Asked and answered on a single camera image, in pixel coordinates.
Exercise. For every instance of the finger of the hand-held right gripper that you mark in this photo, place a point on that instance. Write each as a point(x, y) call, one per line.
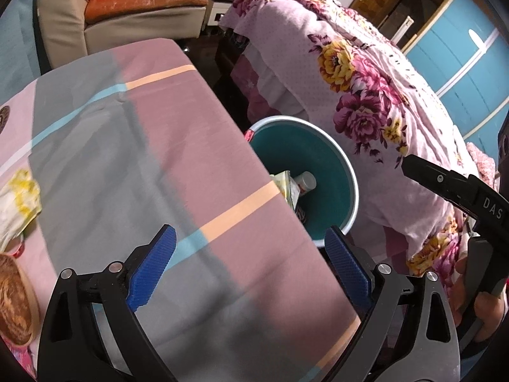
point(437, 181)

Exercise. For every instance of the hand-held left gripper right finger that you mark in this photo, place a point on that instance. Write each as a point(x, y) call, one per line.
point(346, 267)

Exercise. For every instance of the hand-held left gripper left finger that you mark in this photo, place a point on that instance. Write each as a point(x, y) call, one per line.
point(153, 270)

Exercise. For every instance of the small white bottle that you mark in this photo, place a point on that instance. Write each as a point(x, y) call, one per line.
point(306, 183)

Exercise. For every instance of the orange and white snack packet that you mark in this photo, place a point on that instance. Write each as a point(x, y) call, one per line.
point(288, 191)

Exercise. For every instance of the teal plastic bin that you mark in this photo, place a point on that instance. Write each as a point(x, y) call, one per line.
point(326, 159)

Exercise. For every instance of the yellow and white wrapper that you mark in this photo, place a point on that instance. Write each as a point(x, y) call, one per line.
point(20, 207)

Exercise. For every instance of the person's right hand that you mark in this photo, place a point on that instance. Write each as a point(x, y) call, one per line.
point(491, 310)

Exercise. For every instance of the pink textured pillow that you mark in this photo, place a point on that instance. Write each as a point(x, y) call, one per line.
point(483, 163)

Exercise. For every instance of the blue wardrobe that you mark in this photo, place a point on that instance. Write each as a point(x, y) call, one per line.
point(457, 67)

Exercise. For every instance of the floral pink blanket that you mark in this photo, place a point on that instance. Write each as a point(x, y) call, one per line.
point(358, 87)

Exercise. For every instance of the plaid tablecloth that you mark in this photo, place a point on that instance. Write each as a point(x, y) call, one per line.
point(159, 147)

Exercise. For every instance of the pink bed sheet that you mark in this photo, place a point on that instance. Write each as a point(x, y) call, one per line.
point(270, 87)

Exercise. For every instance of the light blue curtain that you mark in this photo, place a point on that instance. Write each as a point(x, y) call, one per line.
point(16, 47)

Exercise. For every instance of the beige and orange sofa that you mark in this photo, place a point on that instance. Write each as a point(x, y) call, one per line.
point(63, 16)

